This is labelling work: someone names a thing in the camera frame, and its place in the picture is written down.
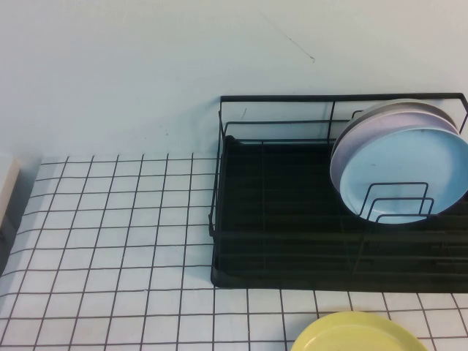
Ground pink plate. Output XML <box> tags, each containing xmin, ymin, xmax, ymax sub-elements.
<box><xmin>329</xmin><ymin>110</ymin><xmax>460</xmax><ymax>192</ymax></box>

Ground black wire dish rack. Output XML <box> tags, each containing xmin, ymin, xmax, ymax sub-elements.
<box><xmin>208</xmin><ymin>92</ymin><xmax>468</xmax><ymax>294</ymax></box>

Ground grey plate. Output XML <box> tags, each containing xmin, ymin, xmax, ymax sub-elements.
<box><xmin>334</xmin><ymin>98</ymin><xmax>456</xmax><ymax>146</ymax></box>

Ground white black grid tablecloth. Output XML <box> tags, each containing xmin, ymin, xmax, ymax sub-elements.
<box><xmin>0</xmin><ymin>153</ymin><xmax>468</xmax><ymax>351</ymax></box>

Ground yellow plate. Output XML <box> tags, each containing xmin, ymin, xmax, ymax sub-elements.
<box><xmin>290</xmin><ymin>311</ymin><xmax>429</xmax><ymax>351</ymax></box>

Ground light blue plate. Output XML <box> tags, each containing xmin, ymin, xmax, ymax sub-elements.
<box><xmin>339</xmin><ymin>125</ymin><xmax>468</xmax><ymax>225</ymax></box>

